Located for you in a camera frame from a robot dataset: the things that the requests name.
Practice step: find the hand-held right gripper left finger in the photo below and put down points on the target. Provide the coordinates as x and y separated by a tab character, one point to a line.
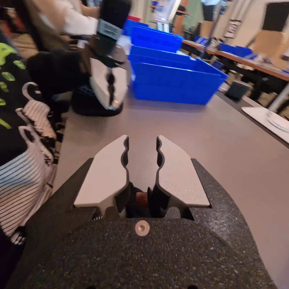
101	180

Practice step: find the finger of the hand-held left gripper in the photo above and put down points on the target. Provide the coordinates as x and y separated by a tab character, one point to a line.
123	81
99	81

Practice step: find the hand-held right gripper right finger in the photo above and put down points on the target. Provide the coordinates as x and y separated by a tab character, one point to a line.
183	180

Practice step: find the silver hex bolt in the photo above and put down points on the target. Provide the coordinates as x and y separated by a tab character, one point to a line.
116	104

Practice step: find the blue plastic bin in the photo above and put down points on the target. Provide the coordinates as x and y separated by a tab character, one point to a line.
158	39
180	83
133	27
235	49

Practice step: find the person's left forearm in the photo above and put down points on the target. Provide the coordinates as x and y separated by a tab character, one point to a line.
54	72

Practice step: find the person's left hand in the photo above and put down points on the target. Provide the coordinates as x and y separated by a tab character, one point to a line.
86	58

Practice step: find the red plastic bin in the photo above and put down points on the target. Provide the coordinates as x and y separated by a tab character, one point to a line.
134	18

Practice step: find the roll-up banner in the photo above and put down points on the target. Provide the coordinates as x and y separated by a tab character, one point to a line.
165	10

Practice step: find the black printed shirt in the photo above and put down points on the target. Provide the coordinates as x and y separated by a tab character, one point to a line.
22	149

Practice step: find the white sign stand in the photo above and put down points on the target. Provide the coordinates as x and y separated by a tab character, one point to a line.
266	122

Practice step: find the grey tool case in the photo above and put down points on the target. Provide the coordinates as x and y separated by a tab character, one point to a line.
238	90

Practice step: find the long wooden desk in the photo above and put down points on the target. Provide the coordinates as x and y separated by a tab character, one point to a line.
266	67

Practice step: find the black monitor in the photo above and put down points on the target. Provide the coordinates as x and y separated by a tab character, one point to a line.
276	16

